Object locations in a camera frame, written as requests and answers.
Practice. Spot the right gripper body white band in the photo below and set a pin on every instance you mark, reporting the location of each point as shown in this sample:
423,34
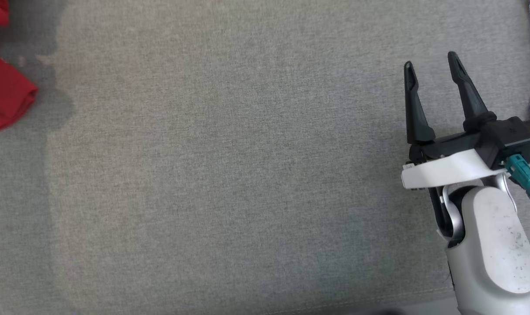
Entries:
444,168

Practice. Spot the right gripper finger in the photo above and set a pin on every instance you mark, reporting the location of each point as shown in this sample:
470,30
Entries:
416,113
470,96

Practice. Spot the red shorts white waistband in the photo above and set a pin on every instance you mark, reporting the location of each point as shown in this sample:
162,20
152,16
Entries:
5,94

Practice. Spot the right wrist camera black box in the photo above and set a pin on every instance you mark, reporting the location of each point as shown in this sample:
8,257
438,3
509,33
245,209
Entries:
510,140

